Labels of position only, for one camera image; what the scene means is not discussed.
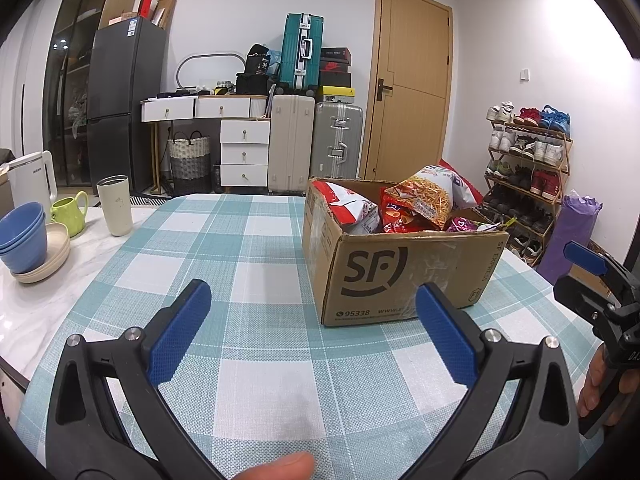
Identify person's left hand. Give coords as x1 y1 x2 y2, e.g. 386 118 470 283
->
235 451 316 480

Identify long cardboard carton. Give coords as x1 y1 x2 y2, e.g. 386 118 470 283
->
152 0 177 31

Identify beige suitcase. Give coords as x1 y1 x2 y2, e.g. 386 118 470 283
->
267 94 316 195

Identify oval mirror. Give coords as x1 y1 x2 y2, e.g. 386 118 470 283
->
176 51 246 92

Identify green mug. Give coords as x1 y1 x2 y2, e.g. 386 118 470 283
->
50 191 89 238

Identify beige tumbler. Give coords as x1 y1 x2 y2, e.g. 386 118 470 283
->
96 175 133 237

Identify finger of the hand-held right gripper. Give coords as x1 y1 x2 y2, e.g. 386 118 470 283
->
563 241 640 301
552 276 626 328

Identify woven laundry basket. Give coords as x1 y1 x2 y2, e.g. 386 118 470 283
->
167 131 212 181

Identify red barcode snack packet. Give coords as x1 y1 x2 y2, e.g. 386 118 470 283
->
312 180 381 235

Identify person's right hand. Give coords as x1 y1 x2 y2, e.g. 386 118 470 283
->
577 345 640 428

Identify brown cardboard box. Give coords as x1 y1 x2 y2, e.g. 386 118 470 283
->
301 176 510 327

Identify teal suitcase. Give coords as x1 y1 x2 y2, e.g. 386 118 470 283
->
279 12 325 92

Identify purple yellow-face snack packet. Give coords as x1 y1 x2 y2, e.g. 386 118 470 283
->
444 215 503 233

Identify printed cardboard box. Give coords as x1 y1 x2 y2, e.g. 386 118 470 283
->
570 240 616 301

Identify silver suitcase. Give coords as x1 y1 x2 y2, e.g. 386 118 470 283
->
310 101 364 179

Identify dark glass cabinet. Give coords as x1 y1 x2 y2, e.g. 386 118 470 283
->
42 0 145 188

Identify wooden door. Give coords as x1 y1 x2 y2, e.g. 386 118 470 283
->
362 0 454 181

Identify purple rolled mat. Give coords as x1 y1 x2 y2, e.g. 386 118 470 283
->
536 191 603 286

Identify shoe rack with shoes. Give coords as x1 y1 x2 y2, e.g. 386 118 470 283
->
484 101 572 267

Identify cream shallow bowl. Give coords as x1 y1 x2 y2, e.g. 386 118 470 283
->
10 222 72 284

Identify teal checked tablecloth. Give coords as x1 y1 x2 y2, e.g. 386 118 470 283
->
15 192 606 480

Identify dark grey fridge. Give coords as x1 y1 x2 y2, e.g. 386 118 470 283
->
87 17 167 196

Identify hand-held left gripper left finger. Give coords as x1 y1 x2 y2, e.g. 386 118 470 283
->
45 279 226 480

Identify red ring-print snack packet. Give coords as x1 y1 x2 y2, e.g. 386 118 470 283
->
380 187 418 233

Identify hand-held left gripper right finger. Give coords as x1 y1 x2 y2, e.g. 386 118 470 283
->
402 282 581 480

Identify black bag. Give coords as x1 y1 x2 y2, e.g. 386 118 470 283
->
235 72 273 96

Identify white drawer desk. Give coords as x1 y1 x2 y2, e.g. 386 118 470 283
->
141 94 272 188

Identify yellow black shoe box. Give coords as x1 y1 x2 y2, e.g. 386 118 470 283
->
317 86 355 105

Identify stack of blue bowls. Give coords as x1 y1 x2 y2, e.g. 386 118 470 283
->
0 202 48 275

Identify red white blue snack packet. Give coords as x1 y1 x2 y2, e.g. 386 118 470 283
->
427 159 485 208

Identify white electric kettle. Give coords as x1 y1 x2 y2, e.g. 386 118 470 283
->
7 150 58 216

